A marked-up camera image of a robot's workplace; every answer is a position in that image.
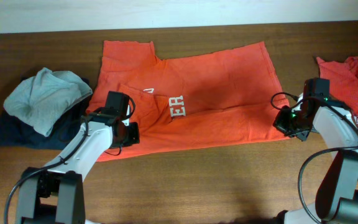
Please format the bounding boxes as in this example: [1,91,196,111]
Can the orange soccer t-shirt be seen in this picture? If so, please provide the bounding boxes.
[88,40,288,162]

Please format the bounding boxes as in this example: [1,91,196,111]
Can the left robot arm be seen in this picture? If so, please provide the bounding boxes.
[4,91,140,223]

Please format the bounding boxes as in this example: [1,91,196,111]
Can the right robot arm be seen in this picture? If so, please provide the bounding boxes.
[273,78,358,223]

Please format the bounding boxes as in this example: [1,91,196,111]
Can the light grey folded shirt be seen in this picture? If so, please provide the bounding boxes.
[3,68,93,137]

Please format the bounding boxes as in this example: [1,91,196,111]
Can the dark navy folded garment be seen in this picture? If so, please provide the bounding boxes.
[0,77,93,151]

